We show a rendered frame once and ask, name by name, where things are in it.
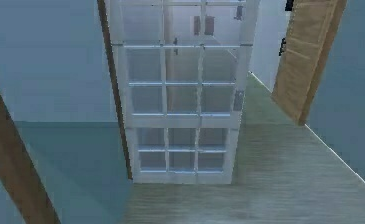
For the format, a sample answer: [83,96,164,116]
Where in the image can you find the white glass-paned room door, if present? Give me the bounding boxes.
[104,0,262,185]

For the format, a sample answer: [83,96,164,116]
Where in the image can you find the light wooden room door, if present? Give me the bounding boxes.
[270,0,348,127]

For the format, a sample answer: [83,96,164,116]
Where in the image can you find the brown wooden door frame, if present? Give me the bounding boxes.
[96,0,134,181]
[0,73,62,224]

